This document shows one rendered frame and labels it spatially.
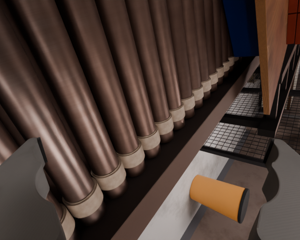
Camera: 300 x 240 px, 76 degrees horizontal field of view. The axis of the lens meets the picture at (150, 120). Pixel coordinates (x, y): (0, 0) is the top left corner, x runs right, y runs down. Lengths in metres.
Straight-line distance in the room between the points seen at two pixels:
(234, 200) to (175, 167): 2.53
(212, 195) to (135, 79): 2.74
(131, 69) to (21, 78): 0.15
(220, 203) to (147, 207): 2.63
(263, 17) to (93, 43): 0.35
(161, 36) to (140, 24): 0.06
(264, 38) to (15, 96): 0.47
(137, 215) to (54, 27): 0.27
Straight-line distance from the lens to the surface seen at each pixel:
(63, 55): 0.23
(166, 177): 0.37
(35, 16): 0.23
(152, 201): 0.35
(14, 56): 0.21
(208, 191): 2.99
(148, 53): 0.33
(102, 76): 0.26
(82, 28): 0.25
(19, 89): 0.21
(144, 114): 0.32
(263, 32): 0.51
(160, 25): 0.36
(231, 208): 2.92
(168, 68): 0.38
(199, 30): 0.50
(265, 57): 0.56
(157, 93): 0.35
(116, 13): 0.29
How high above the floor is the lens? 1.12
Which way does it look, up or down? 37 degrees down
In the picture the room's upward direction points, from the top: 101 degrees clockwise
